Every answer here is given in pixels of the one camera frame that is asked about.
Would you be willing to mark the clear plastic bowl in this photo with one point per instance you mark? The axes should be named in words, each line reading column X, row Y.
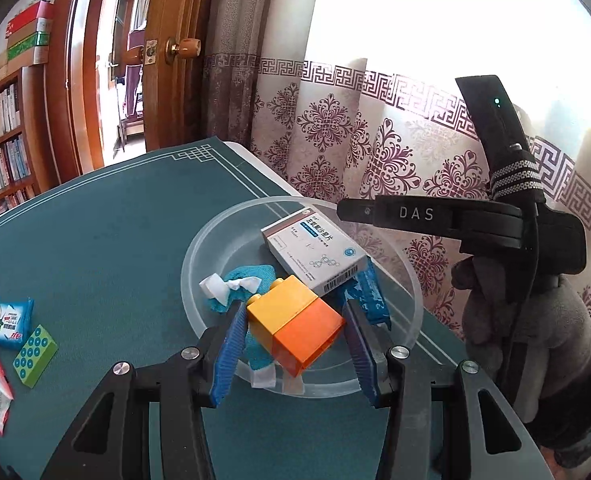
column 210, row 265

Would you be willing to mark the wooden door knob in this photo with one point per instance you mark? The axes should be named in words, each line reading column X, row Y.
column 134, row 55

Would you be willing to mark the rows of shelved books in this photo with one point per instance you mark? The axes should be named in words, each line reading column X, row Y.
column 0, row 140

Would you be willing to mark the wooden door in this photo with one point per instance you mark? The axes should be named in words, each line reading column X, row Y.
column 175, row 100

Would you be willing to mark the white medicine box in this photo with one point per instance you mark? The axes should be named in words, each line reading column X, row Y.
column 315, row 250

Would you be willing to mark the brass latch plate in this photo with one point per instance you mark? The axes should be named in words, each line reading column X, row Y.
column 150, row 51

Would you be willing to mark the white patterned curtain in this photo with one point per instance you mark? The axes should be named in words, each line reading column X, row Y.
column 375, row 150

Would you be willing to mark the red box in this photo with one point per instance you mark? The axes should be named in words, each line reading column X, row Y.
column 28, row 16

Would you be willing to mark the taupe patterned curtain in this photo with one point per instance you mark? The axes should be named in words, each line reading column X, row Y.
column 235, row 35

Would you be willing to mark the purple hanging garment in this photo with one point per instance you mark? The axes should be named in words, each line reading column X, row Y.
column 134, row 80

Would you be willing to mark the yellow and orange toy block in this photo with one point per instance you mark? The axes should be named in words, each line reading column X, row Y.
column 295, row 320

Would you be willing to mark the blue snack packet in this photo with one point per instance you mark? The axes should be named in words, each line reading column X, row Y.
column 10, row 322

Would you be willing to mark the blue wipes packet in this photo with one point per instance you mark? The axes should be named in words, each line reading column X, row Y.
column 370, row 290

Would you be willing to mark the wooden door frame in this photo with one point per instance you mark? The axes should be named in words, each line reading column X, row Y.
column 68, row 75

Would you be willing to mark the green box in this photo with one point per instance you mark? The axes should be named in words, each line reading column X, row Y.
column 25, row 47

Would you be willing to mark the tan box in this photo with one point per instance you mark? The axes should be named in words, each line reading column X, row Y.
column 2, row 65

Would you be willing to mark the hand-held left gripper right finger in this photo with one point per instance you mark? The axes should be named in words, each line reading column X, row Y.
column 363, row 360

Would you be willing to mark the green dotted block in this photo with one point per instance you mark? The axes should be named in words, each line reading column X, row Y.
column 34, row 357

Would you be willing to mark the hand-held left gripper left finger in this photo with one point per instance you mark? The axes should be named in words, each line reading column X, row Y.
column 228, row 360

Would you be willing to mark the blue gauze bandage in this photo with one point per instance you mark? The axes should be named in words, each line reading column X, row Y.
column 250, row 277

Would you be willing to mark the wooden bookshelf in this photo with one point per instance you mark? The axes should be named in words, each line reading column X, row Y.
column 33, row 125

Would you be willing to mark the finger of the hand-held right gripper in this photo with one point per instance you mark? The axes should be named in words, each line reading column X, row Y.
column 415, row 212

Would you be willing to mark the person's right hand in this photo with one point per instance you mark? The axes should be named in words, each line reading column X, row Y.
column 555, row 340

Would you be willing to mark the brass and wood door knob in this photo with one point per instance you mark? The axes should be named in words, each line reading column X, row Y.
column 186, row 49

